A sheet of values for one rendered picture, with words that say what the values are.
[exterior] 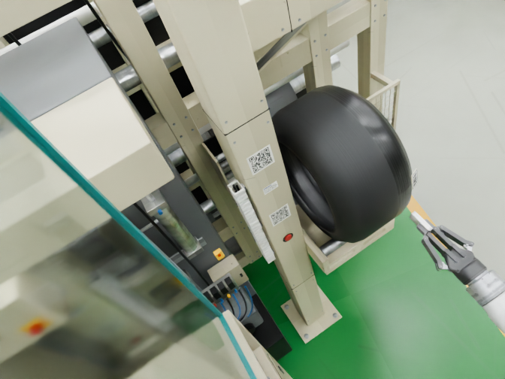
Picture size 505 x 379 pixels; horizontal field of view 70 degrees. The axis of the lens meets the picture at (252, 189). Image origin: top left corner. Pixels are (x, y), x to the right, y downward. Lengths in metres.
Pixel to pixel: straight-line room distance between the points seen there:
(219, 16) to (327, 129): 0.52
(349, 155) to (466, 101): 2.36
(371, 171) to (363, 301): 1.35
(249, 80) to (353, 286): 1.78
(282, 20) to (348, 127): 0.37
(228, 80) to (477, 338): 1.98
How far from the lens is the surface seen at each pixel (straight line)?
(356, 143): 1.12
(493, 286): 1.13
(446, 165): 2.92
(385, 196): 1.19
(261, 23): 1.12
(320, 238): 1.63
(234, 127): 0.88
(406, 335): 2.33
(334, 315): 2.31
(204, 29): 0.74
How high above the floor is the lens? 2.24
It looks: 51 degrees down
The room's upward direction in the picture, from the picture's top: 23 degrees counter-clockwise
